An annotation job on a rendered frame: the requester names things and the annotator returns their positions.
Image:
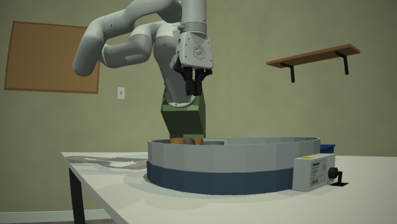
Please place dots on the blue plastic crate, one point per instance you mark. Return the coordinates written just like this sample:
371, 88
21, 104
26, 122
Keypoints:
327, 149

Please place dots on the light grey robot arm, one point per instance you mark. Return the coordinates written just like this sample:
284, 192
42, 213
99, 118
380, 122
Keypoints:
163, 34

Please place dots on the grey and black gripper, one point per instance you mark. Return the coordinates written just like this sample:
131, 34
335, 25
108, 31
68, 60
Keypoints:
194, 50

